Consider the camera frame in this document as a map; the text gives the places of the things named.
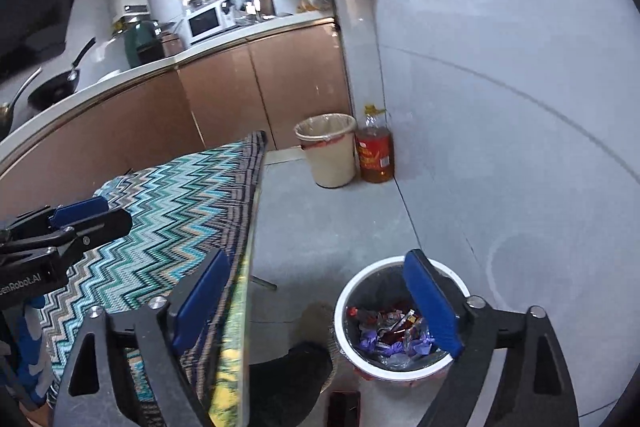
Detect red silver snack wrapper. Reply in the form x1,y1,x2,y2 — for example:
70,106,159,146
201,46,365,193
346,306,422,341

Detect purple wrapper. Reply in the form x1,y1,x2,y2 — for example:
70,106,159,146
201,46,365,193
358,331,435,358

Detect white rimmed trash can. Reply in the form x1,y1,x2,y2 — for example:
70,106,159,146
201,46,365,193
333,256,452,385

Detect white kitchen countertop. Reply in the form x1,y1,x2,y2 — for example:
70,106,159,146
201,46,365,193
1,11,336,172

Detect green kitchen appliance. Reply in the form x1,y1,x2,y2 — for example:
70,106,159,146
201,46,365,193
124,20,165,68

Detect brown kitchen cabinets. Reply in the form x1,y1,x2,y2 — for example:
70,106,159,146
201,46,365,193
1,22,352,219

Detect zigzag patterned table cloth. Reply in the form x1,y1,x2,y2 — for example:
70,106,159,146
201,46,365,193
41,131,268,407

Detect black shoe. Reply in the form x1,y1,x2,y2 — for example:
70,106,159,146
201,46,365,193
248,341,333,427

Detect black frying pan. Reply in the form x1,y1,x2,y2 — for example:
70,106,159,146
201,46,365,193
28,38,96,112

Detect cooking oil bottle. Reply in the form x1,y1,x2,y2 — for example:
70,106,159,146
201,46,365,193
355,104,395,183

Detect beige waste bin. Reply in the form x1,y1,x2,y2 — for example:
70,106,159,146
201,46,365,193
294,113,357,188

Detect white microwave oven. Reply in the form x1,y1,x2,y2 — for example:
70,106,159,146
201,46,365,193
186,0,236,46

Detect steel wok with handle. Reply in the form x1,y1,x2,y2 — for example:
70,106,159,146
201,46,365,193
0,67,42,141

